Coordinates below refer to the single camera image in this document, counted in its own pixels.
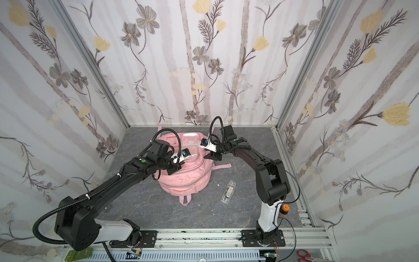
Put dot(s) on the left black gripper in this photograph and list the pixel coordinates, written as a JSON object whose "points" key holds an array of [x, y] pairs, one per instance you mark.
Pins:
{"points": [[173, 164]]}

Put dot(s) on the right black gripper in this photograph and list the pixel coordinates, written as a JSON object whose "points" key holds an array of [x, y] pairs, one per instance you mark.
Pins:
{"points": [[217, 152]]}

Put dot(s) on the pink backpack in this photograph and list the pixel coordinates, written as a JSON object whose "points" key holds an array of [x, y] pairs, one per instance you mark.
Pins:
{"points": [[195, 173]]}

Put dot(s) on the clear plastic case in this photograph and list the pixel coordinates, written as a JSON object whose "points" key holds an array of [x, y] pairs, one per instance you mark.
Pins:
{"points": [[229, 191]]}

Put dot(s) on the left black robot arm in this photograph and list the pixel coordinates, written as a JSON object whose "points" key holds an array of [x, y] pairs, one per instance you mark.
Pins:
{"points": [[75, 222]]}

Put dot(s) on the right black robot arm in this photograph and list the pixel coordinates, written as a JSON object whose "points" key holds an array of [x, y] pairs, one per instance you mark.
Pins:
{"points": [[271, 178]]}

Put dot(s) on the brown bottle orange cap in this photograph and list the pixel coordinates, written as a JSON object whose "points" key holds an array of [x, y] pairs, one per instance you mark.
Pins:
{"points": [[284, 210]]}

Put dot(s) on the green circuit board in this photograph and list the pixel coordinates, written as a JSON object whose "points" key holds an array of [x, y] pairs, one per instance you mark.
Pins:
{"points": [[73, 256]]}

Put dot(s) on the red scissors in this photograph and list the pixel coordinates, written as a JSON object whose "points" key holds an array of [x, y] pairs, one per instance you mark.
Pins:
{"points": [[304, 256]]}

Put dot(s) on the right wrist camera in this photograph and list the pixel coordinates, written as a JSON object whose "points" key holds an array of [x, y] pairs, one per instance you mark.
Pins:
{"points": [[206, 144]]}

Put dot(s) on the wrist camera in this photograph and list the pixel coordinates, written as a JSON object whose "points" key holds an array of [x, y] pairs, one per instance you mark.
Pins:
{"points": [[184, 155], [206, 144]]}

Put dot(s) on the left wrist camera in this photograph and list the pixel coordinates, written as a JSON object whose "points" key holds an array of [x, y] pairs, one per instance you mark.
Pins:
{"points": [[184, 155]]}

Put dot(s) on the white cable duct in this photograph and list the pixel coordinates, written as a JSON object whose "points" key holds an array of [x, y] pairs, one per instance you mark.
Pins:
{"points": [[189, 256]]}

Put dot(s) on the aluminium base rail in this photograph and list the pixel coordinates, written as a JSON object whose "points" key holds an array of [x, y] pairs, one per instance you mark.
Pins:
{"points": [[314, 240]]}

